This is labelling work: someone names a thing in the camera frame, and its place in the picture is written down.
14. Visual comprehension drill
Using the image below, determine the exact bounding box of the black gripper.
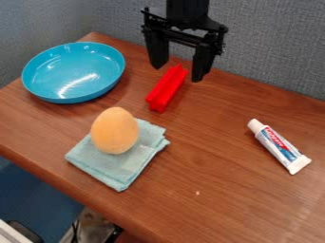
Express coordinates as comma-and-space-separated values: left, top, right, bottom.
141, 0, 229, 83

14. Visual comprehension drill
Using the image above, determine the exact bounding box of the red plastic block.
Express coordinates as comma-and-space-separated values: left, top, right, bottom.
145, 65, 188, 113

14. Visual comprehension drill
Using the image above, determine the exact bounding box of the blue plate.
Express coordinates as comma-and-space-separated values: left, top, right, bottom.
22, 42, 126, 103

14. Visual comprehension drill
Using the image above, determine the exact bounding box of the orange egg-shaped object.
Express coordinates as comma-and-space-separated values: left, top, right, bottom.
90, 107, 140, 155

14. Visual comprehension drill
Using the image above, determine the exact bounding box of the light blue folded cloth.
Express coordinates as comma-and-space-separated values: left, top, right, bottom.
65, 119, 170, 192

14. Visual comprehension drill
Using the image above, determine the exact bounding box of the white toothpaste tube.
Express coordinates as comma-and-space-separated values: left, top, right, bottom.
248, 119, 314, 175

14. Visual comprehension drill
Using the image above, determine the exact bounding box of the black cable under table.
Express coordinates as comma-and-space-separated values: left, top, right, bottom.
70, 219, 82, 243

